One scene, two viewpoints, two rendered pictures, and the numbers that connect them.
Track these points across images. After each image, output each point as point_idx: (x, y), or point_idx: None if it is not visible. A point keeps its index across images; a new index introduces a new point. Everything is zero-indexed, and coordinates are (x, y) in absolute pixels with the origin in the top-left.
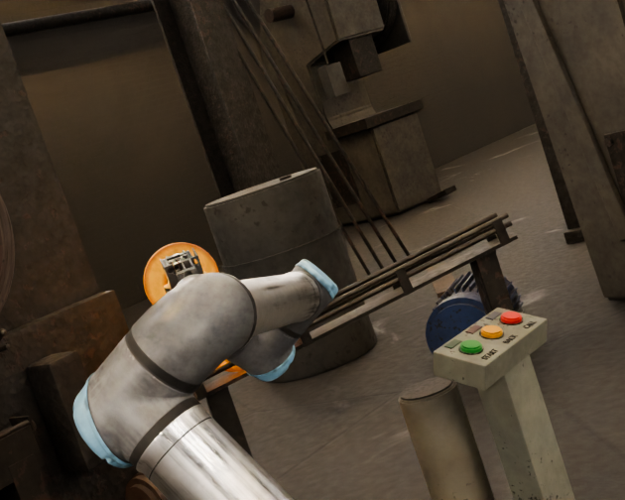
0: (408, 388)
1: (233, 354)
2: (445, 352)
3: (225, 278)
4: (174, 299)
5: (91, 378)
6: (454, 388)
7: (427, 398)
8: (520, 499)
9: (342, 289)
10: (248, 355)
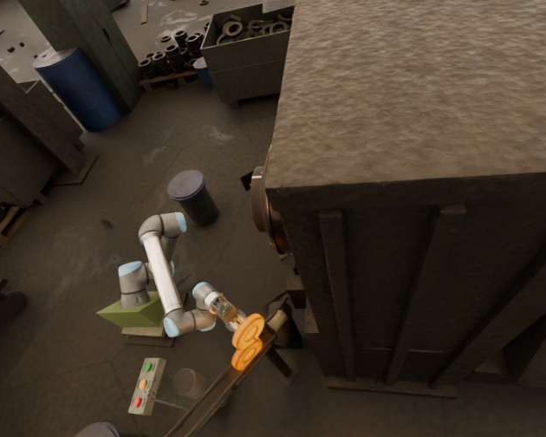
0: (191, 382)
1: None
2: (155, 359)
3: (139, 233)
4: (146, 220)
5: (173, 213)
6: (172, 382)
7: (180, 370)
8: None
9: (208, 410)
10: None
